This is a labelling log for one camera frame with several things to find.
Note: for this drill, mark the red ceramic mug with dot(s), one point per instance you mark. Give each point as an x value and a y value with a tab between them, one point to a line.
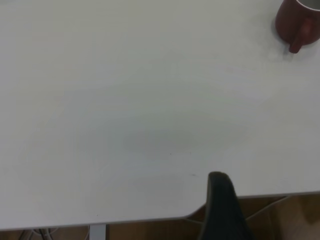
287	22

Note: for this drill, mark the white metal table leg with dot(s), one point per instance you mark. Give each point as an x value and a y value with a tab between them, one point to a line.
98	232

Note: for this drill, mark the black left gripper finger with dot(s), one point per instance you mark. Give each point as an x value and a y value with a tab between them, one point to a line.
222	212

